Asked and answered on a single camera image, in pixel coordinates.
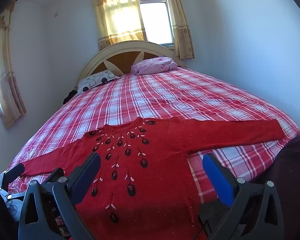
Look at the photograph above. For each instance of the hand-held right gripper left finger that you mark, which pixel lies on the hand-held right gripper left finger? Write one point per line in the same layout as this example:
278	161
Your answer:
86	177

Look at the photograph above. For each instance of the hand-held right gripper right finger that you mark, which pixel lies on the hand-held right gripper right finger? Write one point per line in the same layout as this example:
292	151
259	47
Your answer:
218	177

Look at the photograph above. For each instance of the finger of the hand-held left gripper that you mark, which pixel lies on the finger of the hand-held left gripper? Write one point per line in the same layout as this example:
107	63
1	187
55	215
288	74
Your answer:
15	170
53	177

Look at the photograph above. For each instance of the red knitted sweater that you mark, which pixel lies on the red knitted sweater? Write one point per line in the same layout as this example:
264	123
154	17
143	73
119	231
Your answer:
160	165

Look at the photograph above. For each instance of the person's dark clothing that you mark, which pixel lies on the person's dark clothing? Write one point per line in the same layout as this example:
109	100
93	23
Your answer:
293	180

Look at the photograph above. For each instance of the dark object beside bed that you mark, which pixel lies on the dark object beside bed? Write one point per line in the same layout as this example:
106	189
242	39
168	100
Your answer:
69	96

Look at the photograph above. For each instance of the red plaid bed sheet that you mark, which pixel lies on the red plaid bed sheet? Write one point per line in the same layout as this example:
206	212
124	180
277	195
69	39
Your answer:
170	97

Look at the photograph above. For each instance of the long beige side curtain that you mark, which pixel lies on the long beige side curtain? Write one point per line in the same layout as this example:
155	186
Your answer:
7	75

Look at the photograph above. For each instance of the white patterned pillow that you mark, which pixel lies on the white patterned pillow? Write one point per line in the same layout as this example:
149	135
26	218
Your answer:
96	81

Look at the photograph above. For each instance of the cream and wood headboard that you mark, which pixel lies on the cream and wood headboard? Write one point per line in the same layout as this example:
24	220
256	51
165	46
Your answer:
120	60

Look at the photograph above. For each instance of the pink floral pillow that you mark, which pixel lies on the pink floral pillow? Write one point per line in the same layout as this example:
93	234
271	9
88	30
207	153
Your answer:
155	65

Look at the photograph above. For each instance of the narrow yellow window curtain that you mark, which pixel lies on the narrow yellow window curtain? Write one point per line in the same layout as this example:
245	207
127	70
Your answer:
177	20

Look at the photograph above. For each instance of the wide yellow window curtain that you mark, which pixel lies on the wide yellow window curtain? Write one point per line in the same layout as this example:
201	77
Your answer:
117	12

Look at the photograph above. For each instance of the window behind headboard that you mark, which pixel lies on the window behind headboard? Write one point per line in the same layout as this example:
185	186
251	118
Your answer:
155	12

